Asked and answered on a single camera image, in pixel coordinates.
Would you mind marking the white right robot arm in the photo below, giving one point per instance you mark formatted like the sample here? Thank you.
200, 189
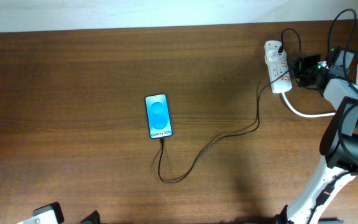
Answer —
338, 164

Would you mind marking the blue smartphone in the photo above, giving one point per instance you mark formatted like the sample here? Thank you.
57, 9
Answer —
158, 116

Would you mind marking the white charger adapter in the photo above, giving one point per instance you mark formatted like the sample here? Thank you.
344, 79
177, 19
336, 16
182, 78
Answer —
273, 56

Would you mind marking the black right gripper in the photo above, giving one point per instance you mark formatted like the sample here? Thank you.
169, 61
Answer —
301, 63

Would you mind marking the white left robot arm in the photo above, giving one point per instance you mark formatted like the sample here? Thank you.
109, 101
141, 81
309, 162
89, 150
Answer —
52, 214

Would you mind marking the white power strip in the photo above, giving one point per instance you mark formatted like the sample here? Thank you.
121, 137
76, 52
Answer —
278, 73

